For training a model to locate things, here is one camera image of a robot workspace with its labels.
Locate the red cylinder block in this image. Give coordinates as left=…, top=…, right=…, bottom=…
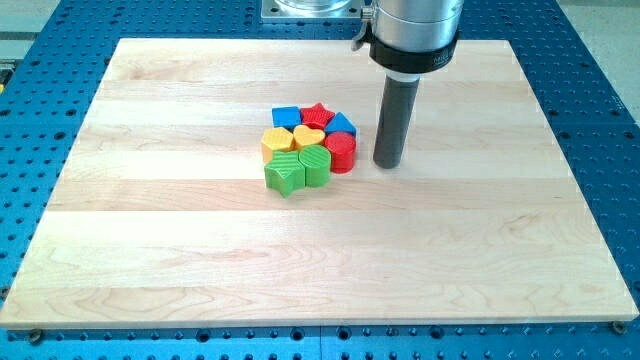
left=324, top=132, right=357, bottom=174

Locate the blue cube block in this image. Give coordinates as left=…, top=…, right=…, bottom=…
left=271, top=106, right=302, bottom=130

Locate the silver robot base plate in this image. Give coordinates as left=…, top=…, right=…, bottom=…
left=261, top=0, right=369, bottom=21

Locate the green cylinder block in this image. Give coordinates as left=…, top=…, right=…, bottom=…
left=299, top=145, right=331, bottom=187

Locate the yellow heart block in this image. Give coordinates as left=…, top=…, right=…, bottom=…
left=293, top=124, right=326, bottom=151

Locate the green star block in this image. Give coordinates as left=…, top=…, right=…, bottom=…
left=264, top=151, right=306, bottom=197

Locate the red star block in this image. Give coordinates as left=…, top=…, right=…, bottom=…
left=300, top=103, right=335, bottom=130

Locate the blue perforated table plate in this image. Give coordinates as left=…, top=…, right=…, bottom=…
left=1, top=0, right=639, bottom=359

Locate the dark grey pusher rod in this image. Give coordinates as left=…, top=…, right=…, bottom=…
left=373, top=70, right=421, bottom=169

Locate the blue triangle block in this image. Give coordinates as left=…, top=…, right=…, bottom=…
left=324, top=112, right=357, bottom=136

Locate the light wooden board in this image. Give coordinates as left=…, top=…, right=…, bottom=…
left=1, top=38, right=638, bottom=329

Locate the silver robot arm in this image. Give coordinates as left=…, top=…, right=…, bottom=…
left=351, top=0, right=464, bottom=82

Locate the yellow hexagon block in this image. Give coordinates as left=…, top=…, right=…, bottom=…
left=261, top=127, right=295, bottom=163

